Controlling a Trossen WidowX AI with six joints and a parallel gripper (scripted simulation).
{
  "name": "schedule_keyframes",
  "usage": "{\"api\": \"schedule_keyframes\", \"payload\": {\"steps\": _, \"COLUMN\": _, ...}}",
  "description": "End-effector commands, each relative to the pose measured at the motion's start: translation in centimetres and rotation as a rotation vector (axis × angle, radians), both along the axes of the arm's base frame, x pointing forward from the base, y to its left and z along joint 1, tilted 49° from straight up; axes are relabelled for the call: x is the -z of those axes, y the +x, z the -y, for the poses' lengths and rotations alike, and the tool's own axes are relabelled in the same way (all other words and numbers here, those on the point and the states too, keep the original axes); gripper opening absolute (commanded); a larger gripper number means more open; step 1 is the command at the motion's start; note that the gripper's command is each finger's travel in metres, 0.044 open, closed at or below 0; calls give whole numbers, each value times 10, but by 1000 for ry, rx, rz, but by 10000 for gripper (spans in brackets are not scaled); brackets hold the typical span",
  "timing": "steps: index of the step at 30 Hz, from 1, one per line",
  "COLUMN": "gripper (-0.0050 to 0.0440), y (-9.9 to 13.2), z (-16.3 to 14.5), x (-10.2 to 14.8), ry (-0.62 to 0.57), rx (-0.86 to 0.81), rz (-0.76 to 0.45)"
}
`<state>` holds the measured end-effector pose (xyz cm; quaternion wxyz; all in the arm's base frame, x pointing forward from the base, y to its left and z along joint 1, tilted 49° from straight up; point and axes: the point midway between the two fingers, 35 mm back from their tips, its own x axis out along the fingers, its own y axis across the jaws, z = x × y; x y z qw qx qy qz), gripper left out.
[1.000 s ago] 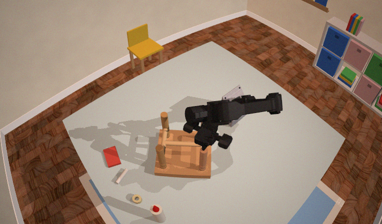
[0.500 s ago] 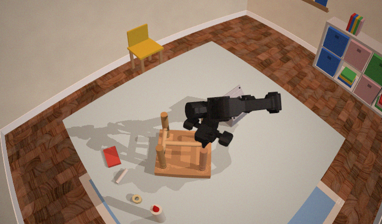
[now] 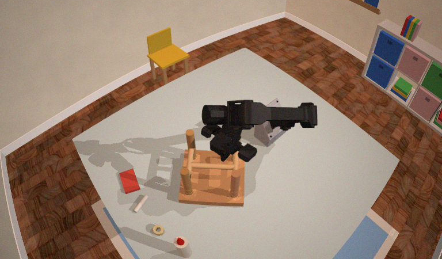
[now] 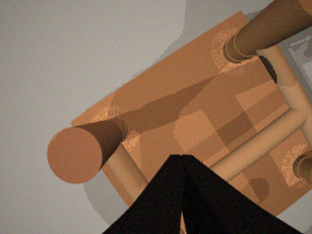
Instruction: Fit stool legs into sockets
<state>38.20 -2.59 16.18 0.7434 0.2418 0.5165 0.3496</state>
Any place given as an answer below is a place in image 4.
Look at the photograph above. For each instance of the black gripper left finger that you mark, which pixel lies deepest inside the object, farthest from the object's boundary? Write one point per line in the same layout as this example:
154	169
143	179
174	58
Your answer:
157	210

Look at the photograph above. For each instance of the tan wooden stool legs with crossbar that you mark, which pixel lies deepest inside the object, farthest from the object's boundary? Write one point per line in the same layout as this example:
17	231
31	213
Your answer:
76	154

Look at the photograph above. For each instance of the orange-brown wooden stool seat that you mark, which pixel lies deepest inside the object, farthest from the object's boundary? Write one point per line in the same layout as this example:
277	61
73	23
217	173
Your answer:
197	102

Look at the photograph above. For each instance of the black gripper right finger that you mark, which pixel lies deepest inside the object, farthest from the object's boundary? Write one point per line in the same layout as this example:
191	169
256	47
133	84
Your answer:
210	205

